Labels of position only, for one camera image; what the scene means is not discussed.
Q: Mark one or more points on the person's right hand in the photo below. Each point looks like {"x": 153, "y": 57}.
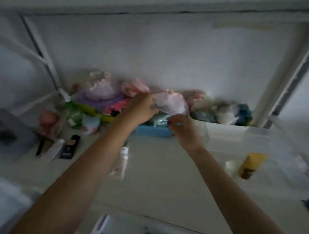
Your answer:
{"x": 184, "y": 133}

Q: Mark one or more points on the person's left hand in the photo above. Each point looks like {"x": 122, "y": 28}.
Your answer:
{"x": 137, "y": 108}

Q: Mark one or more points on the person's left fingers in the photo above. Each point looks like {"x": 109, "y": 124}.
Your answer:
{"x": 151, "y": 102}

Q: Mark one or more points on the person's right fingers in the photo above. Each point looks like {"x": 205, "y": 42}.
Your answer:
{"x": 173, "y": 124}

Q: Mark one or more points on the clear plastic bag with pink item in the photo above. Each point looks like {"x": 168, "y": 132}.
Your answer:
{"x": 171, "y": 102}

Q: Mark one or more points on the person's right forearm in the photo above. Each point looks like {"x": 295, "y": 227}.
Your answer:
{"x": 231, "y": 190}

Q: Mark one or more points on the person's left forearm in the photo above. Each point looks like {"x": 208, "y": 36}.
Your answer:
{"x": 79, "y": 178}

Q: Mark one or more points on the blue storage basket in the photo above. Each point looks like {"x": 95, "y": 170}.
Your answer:
{"x": 152, "y": 129}

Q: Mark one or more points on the pink fabric item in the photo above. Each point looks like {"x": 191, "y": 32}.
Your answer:
{"x": 134, "y": 87}

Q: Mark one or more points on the white and blue fabric bundle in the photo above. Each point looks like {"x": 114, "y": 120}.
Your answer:
{"x": 213, "y": 109}

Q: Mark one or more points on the purple ruffled fabric item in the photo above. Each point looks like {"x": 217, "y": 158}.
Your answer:
{"x": 100, "y": 92}

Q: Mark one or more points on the white storage bin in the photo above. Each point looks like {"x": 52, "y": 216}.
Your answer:
{"x": 223, "y": 137}

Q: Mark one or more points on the light blue plush item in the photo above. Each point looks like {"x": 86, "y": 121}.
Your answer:
{"x": 90, "y": 124}

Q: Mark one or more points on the green plastic toy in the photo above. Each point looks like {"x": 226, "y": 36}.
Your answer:
{"x": 83, "y": 113}

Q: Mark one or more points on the dark teal fabric item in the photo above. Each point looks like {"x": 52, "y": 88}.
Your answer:
{"x": 243, "y": 114}

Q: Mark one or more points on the yellow tube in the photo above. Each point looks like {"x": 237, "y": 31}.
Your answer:
{"x": 251, "y": 165}

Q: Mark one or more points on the black cosmetic compact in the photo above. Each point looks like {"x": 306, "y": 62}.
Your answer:
{"x": 70, "y": 147}

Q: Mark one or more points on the pink round toy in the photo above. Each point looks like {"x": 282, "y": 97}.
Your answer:
{"x": 48, "y": 121}

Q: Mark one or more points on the white cosmetic tube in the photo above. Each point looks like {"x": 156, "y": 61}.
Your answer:
{"x": 54, "y": 150}

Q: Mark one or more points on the clear plastic container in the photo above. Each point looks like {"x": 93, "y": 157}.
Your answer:
{"x": 277, "y": 156}

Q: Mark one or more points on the black slim cosmetic stick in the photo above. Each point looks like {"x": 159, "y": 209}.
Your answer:
{"x": 40, "y": 147}

